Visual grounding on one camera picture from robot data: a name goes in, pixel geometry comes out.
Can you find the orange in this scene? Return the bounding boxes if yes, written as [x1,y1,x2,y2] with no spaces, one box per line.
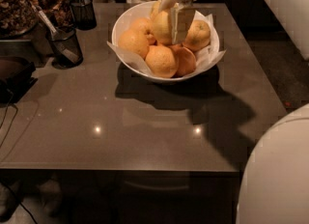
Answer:
[118,29,150,59]
[130,17,155,45]
[150,0,161,20]
[170,44,196,77]
[145,45,179,78]
[153,10,172,45]
[183,20,211,52]

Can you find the white ceramic bowl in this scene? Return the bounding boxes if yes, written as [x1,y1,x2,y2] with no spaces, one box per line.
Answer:
[111,1,221,86]

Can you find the white paper bowl liner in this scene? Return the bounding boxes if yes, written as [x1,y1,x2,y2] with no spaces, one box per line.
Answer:
[106,10,227,77]

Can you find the far black mesh cup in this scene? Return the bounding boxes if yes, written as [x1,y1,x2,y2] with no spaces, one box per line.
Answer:
[70,0,97,30]

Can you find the black mesh cup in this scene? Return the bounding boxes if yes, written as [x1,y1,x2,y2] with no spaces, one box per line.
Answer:
[70,0,97,30]
[45,28,83,69]

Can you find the metal serving tongs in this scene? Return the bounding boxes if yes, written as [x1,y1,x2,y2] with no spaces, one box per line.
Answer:
[4,0,80,64]

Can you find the near black mesh cup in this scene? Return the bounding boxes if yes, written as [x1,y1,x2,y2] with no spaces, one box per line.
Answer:
[45,28,83,69]

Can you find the large glass jar of nuts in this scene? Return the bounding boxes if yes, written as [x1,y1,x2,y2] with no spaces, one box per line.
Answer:
[0,0,38,40]

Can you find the dark brown device with cable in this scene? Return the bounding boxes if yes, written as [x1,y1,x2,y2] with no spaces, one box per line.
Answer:
[0,56,36,103]

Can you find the black cable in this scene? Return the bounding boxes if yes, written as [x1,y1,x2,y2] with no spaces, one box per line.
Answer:
[0,87,19,149]

